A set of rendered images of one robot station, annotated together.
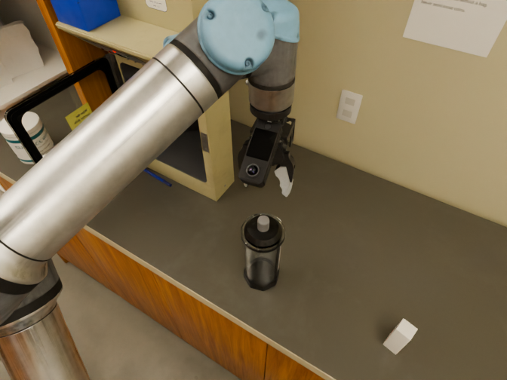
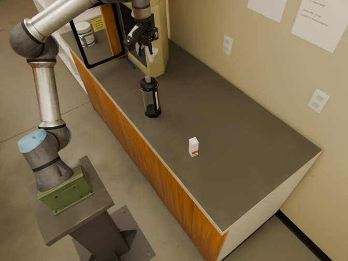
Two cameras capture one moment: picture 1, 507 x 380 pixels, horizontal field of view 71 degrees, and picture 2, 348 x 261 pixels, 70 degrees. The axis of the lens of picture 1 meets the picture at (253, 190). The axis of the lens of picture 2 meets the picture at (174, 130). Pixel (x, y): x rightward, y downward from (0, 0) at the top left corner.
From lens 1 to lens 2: 0.72 m
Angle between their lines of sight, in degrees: 16
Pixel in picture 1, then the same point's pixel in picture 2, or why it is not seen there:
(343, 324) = (176, 140)
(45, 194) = (44, 14)
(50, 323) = (48, 70)
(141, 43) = not seen: outside the picture
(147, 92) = not seen: outside the picture
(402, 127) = (249, 60)
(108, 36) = not seen: outside the picture
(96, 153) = (58, 6)
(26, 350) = (39, 74)
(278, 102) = (140, 14)
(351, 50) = (228, 13)
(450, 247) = (252, 128)
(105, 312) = (103, 136)
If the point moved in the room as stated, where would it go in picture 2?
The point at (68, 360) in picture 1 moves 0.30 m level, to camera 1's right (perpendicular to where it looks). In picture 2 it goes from (51, 85) to (109, 102)
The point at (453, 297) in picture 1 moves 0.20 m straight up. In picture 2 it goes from (236, 146) to (243, 121)
